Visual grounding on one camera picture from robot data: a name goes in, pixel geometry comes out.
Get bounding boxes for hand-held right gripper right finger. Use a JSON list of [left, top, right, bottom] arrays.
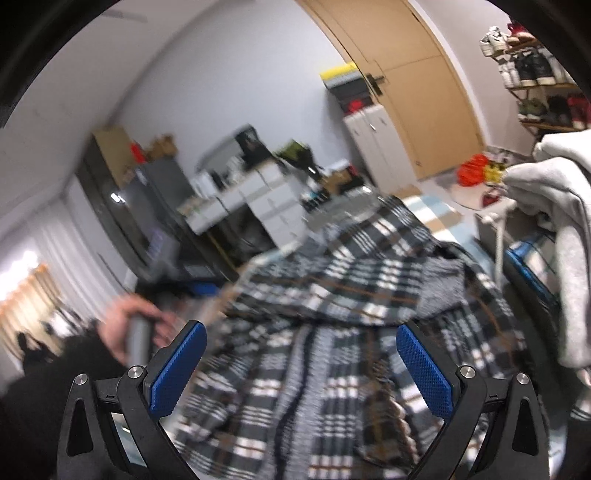
[[396, 322, 550, 480]]

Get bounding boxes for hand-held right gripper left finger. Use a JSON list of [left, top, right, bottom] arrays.
[[58, 322, 207, 480]]

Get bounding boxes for plaid jacket with grey lining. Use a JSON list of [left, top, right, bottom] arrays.
[[175, 196, 550, 480]]

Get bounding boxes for person's left forearm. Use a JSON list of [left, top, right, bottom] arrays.
[[0, 323, 132, 480]]

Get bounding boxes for person's left hand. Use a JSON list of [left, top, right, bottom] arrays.
[[99, 295, 178, 365]]

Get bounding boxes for beige curtain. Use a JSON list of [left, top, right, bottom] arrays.
[[0, 263, 63, 344]]

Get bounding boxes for white sheer curtain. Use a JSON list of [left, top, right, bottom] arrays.
[[0, 185, 125, 333]]

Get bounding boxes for dark glass cabinet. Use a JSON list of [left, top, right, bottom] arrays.
[[76, 134, 153, 273]]

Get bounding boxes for blue checked bag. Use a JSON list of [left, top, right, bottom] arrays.
[[505, 233, 561, 319]]

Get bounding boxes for grey refrigerator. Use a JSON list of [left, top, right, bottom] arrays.
[[122, 159, 195, 268]]

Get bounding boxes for black bag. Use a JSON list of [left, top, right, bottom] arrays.
[[231, 217, 273, 259]]

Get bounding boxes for light grey sweatshirt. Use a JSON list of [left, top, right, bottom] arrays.
[[505, 131, 591, 370]]

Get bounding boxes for tall cardboard box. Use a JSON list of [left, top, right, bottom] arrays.
[[92, 127, 137, 185]]

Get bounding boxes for open cardboard boxes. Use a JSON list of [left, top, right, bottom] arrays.
[[145, 134, 178, 162]]

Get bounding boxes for white drawer desk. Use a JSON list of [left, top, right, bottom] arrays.
[[185, 164, 308, 250]]

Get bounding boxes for arched mirror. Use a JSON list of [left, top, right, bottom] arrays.
[[196, 138, 245, 185]]

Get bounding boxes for orange bag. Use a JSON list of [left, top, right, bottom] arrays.
[[457, 154, 490, 186]]

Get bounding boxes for small cardboard box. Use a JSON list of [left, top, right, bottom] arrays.
[[323, 166, 365, 195]]

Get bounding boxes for black coffee machine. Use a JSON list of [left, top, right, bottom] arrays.
[[235, 127, 266, 169]]

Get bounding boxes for white two-door cabinet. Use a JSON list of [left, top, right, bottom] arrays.
[[344, 104, 416, 190]]

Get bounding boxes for green wrapped bouquet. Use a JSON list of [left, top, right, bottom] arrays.
[[277, 141, 317, 174]]

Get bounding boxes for wooden door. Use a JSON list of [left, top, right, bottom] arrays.
[[295, 0, 485, 181]]

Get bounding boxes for stack of yellow black boxes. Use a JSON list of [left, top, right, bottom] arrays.
[[320, 62, 386, 114]]

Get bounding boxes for wooden shoe rack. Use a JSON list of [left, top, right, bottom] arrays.
[[480, 23, 591, 137]]

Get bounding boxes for group of shoes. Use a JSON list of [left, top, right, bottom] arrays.
[[480, 23, 591, 130]]

